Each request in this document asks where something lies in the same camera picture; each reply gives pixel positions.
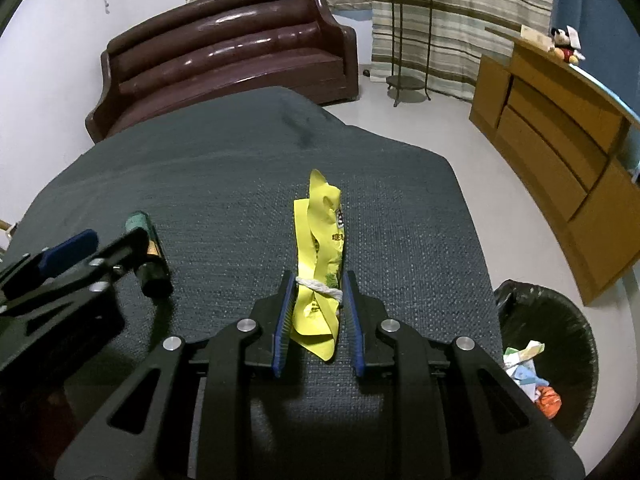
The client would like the light blue paper wrapper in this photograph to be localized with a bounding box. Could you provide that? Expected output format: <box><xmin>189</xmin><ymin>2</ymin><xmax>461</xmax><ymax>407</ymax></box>
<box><xmin>511</xmin><ymin>361</ymin><xmax>549</xmax><ymax>399</ymax></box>

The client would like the wooden sideboard cabinet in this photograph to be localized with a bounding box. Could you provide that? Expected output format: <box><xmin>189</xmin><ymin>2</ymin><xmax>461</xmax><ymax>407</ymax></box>
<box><xmin>470</xmin><ymin>32</ymin><xmax>639</xmax><ymax>304</ymax></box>

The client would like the cardboard box on cabinet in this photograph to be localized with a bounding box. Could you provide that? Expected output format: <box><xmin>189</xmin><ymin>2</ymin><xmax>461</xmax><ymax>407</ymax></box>
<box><xmin>520</xmin><ymin>24</ymin><xmax>554</xmax><ymax>52</ymax></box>

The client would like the green spray can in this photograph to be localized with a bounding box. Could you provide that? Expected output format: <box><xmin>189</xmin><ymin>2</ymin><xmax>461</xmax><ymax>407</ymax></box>
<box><xmin>124</xmin><ymin>210</ymin><xmax>175</xmax><ymax>302</ymax></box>

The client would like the orange plastic bag trash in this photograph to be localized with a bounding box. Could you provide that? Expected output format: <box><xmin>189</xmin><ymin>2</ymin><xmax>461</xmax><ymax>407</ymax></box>
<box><xmin>535</xmin><ymin>386</ymin><xmax>562</xmax><ymax>419</ymax></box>

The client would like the blue curtain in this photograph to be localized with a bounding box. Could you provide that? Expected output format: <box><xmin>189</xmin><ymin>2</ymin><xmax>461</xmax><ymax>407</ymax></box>
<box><xmin>550</xmin><ymin>0</ymin><xmax>639</xmax><ymax>112</ymax></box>

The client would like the dark brown leather sofa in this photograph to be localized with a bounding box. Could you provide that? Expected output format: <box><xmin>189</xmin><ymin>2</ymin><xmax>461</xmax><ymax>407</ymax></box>
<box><xmin>85</xmin><ymin>0</ymin><xmax>359</xmax><ymax>143</ymax></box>

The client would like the white paper trash in bin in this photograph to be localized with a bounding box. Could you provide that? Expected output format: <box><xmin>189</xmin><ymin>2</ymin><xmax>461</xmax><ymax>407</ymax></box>
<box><xmin>502</xmin><ymin>340</ymin><xmax>546</xmax><ymax>375</ymax></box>

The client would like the yellow snack wrapper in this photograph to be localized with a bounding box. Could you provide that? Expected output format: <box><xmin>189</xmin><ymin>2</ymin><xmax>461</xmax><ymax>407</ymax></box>
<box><xmin>291</xmin><ymin>169</ymin><xmax>346</xmax><ymax>362</ymax></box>

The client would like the striped beige curtain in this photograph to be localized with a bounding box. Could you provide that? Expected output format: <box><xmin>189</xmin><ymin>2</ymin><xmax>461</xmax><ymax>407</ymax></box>
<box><xmin>371</xmin><ymin>0</ymin><xmax>553</xmax><ymax>102</ymax></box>

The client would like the black lined trash bin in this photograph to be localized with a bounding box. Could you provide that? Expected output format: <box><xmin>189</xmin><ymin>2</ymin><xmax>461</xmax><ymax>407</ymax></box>
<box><xmin>494</xmin><ymin>280</ymin><xmax>599</xmax><ymax>443</ymax></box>

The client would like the black metal plant stand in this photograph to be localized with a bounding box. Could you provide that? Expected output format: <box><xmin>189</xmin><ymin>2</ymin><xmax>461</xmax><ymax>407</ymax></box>
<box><xmin>385</xmin><ymin>0</ymin><xmax>434</xmax><ymax>107</ymax></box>

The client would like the Mickey Mouse plush toy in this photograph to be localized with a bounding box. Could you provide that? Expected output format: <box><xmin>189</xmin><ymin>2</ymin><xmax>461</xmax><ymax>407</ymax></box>
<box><xmin>549</xmin><ymin>25</ymin><xmax>586</xmax><ymax>66</ymax></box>

